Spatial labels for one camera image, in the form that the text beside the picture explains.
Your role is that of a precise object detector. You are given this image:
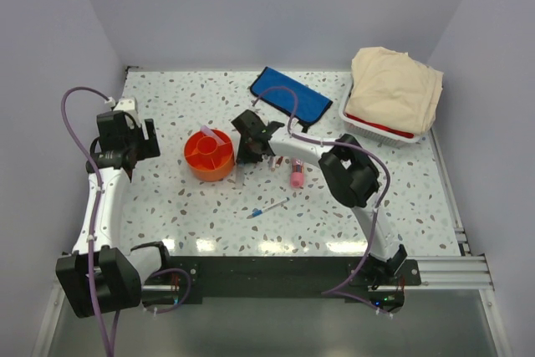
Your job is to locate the orange round organizer container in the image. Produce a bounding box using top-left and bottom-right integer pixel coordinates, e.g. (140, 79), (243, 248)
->
(184, 129), (235, 182)

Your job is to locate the blue cap white pen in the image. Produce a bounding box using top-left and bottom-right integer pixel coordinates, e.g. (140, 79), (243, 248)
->
(247, 197), (289, 219)

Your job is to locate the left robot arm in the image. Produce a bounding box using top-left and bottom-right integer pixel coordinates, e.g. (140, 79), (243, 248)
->
(56, 106), (173, 318)

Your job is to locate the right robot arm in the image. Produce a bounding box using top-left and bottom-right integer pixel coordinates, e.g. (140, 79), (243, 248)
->
(232, 110), (407, 284)

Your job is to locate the pink patterned tube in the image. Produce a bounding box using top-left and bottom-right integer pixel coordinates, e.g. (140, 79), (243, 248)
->
(290, 158), (304, 188)

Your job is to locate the white plastic basket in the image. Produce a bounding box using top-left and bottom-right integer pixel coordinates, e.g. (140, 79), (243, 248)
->
(339, 84), (422, 148)

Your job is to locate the beige folded cloth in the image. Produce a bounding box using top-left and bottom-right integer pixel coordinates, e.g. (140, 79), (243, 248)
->
(345, 47), (444, 135)

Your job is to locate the red cloth in basket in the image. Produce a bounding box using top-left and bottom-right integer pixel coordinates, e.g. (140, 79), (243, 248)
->
(345, 114), (415, 139)

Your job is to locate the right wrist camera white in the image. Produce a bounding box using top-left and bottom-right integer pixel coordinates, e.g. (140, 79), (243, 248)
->
(251, 99), (264, 115)

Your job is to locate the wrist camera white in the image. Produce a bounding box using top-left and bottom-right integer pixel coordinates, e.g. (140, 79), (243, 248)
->
(251, 99), (264, 115)
(104, 97), (141, 129)

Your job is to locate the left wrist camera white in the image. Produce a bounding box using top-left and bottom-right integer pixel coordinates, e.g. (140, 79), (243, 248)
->
(104, 97), (141, 129)

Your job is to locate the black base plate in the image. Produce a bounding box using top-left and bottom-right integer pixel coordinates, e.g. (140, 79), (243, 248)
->
(142, 256), (422, 313)

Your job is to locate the aluminium rail frame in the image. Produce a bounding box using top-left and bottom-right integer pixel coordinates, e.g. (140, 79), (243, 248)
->
(55, 125), (511, 356)

